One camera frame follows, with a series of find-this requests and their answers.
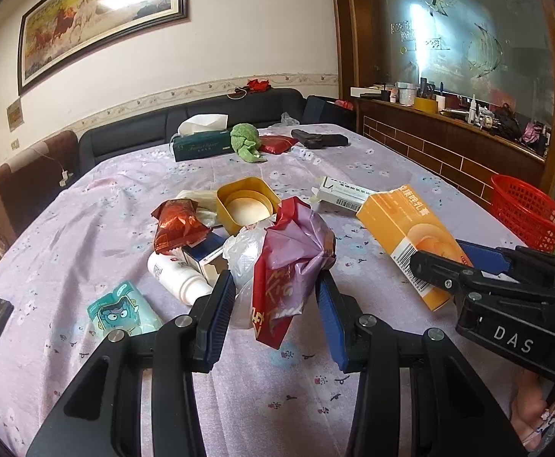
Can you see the white charger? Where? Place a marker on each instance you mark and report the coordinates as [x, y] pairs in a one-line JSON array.
[[64, 177]]

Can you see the green cloth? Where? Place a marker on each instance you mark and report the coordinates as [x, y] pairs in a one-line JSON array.
[[244, 140]]

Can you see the pink cloth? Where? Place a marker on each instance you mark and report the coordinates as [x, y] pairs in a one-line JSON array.
[[534, 133]]

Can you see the cream plastic bag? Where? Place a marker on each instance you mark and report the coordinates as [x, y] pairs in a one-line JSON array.
[[201, 200]]

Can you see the orange cardboard box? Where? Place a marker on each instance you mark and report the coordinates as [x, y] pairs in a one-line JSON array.
[[401, 228]]

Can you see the black bag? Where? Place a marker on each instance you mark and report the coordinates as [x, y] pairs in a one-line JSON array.
[[325, 112]]

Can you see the framed horse painting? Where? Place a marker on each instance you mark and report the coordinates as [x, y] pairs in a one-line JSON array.
[[91, 14]]

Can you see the person's right forearm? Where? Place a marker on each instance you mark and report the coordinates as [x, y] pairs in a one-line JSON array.
[[529, 404]]

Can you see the white jar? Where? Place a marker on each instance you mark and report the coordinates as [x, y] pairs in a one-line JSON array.
[[406, 93]]

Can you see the black toy gun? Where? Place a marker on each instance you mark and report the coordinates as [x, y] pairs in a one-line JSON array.
[[315, 139]]

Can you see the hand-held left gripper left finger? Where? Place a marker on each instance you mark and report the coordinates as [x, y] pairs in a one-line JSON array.
[[218, 314]]

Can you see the brown armchair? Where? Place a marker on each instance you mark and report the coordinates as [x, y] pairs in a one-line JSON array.
[[29, 171]]

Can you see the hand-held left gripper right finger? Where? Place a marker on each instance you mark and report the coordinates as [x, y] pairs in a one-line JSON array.
[[329, 323]]

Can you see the teal cartoon packet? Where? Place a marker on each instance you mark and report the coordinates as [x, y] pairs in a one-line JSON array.
[[120, 312]]

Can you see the green tissue box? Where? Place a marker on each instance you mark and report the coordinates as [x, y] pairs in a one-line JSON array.
[[201, 145]]

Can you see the yellow box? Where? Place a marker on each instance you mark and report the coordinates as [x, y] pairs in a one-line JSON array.
[[425, 104]]

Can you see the small wall plaque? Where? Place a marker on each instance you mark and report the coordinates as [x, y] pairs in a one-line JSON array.
[[15, 114]]

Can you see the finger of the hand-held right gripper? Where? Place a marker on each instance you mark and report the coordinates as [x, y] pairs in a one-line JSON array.
[[484, 256], [439, 269]]

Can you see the white plastic bag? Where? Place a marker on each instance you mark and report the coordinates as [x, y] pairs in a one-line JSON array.
[[289, 119]]

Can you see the red plastic basket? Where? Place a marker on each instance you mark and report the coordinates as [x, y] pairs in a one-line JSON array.
[[525, 214]]

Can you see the wooden glass partition cabinet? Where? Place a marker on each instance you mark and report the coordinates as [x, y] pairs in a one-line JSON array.
[[401, 138]]

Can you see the red brown snack wrapper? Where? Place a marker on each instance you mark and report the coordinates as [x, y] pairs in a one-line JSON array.
[[177, 228]]

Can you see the black sofa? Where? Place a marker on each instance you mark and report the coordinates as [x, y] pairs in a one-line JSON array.
[[129, 133]]

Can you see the black handbag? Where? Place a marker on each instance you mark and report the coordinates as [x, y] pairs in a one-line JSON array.
[[508, 121]]

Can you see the red cloth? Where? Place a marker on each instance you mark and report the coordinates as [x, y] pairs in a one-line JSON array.
[[258, 84]]

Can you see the clear plastic bag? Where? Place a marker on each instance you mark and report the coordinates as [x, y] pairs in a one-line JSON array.
[[244, 257]]

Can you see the yellow plastic container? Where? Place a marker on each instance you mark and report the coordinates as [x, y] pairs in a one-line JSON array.
[[258, 188]]

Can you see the white plastic bottle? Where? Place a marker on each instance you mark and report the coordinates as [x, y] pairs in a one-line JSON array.
[[172, 273]]

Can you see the red flat packet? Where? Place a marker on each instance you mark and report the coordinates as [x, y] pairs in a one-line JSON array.
[[277, 143]]

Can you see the white medicine box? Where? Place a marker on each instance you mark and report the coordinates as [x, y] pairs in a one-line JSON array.
[[344, 195]]

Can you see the blue white small box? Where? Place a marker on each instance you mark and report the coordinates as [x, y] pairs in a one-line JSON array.
[[206, 254]]

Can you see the red purple plastic bag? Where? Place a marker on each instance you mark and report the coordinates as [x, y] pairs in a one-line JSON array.
[[282, 266]]

